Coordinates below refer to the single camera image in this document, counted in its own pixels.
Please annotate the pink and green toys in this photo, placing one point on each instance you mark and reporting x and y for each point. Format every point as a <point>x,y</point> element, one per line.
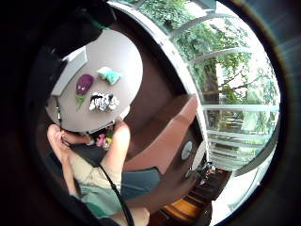
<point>105,138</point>

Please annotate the the person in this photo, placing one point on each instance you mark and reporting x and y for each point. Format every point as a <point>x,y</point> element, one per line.
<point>117,150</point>

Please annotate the grey flat laptop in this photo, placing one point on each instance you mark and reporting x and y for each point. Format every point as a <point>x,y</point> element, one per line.
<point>69,74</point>

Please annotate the black and white zebra soft toy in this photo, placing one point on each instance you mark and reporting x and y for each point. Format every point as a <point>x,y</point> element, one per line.
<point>103,101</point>

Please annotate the purple eggplant soft toy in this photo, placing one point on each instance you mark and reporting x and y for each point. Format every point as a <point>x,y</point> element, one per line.
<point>83,84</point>

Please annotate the round grey table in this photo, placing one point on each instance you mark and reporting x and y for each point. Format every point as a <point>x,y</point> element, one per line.
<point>103,91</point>

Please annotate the teal soft toy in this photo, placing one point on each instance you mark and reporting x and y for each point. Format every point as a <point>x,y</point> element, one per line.
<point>108,75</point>

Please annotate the blue grey seat cushion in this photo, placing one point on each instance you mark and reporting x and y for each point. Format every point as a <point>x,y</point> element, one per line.
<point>141,183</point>

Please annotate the brown wooden bench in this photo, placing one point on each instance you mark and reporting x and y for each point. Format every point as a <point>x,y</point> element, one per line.
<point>163,141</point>

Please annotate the white round disc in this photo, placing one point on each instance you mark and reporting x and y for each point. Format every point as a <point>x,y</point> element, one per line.
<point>186,150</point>

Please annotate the grey metal glass railing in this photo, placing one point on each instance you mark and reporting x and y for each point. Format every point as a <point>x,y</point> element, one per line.
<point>219,106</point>

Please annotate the green trees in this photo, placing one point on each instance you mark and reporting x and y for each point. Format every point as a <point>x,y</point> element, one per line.
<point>225,62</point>

